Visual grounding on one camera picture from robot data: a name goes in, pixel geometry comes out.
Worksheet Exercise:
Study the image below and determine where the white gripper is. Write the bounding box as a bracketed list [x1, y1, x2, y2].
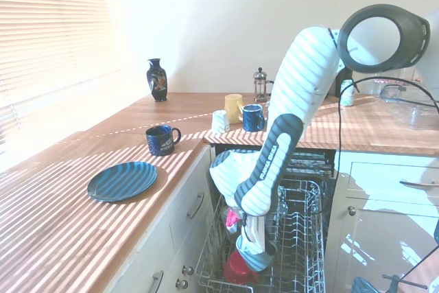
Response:
[235, 214, 269, 257]

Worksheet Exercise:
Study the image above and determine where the red mug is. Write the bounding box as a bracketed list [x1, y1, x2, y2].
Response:
[222, 250, 259, 285]

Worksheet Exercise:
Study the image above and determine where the open dishwasher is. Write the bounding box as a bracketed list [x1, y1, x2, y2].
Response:
[195, 143, 337, 293]

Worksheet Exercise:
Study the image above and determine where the blue enamel mug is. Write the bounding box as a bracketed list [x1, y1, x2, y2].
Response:
[239, 104, 267, 132]

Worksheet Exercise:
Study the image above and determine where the yellow mug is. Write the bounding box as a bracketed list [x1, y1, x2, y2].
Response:
[224, 93, 245, 124]

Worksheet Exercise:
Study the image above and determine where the dark blue printed mug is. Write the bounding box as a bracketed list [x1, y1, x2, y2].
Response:
[145, 125, 182, 157]

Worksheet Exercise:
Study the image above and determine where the dark blue plate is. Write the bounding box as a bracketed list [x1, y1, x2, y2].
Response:
[86, 161, 158, 203]

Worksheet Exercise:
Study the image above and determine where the glass French press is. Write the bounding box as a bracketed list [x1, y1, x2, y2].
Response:
[252, 67, 276, 103]

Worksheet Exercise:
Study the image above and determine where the white drink can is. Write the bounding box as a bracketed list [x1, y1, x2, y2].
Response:
[339, 79, 356, 106]

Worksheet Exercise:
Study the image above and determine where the dark blue painted vase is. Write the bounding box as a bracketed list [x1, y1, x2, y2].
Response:
[146, 58, 169, 103]

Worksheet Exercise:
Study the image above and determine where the glass jar red lid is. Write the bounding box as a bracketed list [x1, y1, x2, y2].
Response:
[372, 78, 403, 95]

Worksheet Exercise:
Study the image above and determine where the clear glass baking dish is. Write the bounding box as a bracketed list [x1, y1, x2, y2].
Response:
[372, 78, 439, 131]

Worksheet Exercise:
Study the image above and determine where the white window blind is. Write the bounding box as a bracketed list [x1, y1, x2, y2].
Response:
[0, 0, 111, 110]

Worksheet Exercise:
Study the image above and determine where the white wire dishwasher rack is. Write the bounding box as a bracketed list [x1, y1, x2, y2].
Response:
[195, 178, 327, 293]

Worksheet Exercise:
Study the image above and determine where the silver cabinet bar handle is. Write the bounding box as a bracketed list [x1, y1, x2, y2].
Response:
[148, 270, 165, 293]
[186, 191, 206, 220]

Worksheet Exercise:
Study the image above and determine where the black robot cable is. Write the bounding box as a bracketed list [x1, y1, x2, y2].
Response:
[308, 76, 439, 219]

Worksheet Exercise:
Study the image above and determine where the black camera stand clamp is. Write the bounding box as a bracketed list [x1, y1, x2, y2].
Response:
[381, 273, 430, 293]

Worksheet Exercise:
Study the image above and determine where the silver drawer bar handle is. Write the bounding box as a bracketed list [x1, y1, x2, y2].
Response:
[399, 178, 439, 189]

